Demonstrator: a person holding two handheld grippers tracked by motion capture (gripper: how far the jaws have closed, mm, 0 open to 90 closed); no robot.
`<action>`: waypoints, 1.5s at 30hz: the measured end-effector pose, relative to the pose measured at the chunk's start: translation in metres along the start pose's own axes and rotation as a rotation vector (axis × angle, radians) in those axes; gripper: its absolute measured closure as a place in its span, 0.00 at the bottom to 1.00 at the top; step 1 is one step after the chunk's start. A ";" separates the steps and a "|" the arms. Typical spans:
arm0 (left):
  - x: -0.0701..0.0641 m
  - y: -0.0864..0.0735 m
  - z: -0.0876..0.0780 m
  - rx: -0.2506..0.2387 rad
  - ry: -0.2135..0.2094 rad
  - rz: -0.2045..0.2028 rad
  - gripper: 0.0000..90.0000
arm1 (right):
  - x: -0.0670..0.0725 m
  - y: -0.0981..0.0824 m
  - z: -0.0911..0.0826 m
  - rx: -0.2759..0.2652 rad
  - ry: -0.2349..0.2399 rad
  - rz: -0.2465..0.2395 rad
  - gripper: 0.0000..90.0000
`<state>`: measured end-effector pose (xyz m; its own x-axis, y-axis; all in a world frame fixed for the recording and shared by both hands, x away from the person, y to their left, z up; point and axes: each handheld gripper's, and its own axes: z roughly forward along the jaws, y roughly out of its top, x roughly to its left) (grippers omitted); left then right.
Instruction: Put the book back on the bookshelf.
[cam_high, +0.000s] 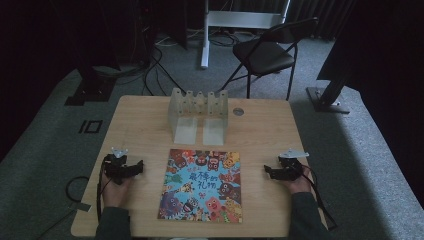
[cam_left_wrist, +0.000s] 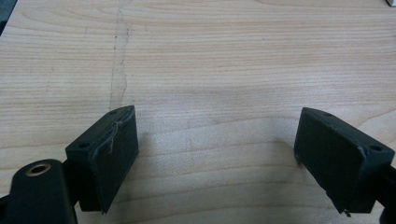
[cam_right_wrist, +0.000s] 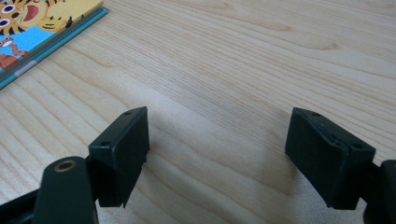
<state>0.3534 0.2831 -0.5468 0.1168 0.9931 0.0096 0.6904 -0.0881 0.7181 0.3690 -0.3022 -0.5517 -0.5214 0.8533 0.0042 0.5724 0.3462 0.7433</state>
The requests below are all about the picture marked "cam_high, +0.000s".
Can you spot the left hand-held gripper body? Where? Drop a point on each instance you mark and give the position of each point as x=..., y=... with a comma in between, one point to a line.
x=117, y=168

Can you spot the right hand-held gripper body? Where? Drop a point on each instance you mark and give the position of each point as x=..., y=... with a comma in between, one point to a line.
x=291, y=168

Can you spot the colourful picture book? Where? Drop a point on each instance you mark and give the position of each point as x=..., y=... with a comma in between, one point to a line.
x=201, y=186

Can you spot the person's right hand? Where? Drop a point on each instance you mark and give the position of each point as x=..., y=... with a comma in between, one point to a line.
x=301, y=185

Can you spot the person's left hand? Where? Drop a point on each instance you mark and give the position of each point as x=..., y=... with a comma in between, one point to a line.
x=115, y=193

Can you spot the grey tape piece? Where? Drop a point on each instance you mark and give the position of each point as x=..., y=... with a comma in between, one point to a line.
x=81, y=206

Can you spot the round metal table grommet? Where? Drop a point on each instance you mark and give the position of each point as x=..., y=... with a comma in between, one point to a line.
x=238, y=111

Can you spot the clear acrylic book rack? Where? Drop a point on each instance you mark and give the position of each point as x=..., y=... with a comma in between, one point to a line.
x=198, y=115

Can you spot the black slanted stand with base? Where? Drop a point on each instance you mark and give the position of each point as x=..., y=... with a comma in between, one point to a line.
x=328, y=96

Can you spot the black stand with flat base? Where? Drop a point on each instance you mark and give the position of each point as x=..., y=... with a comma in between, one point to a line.
x=91, y=90

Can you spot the black folding chair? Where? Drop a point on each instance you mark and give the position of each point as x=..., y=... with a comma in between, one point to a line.
x=266, y=53

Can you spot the white metal stand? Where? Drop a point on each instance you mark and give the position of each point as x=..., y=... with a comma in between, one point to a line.
x=206, y=40

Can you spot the dark curtain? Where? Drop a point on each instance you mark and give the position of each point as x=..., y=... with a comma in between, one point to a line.
x=320, y=16

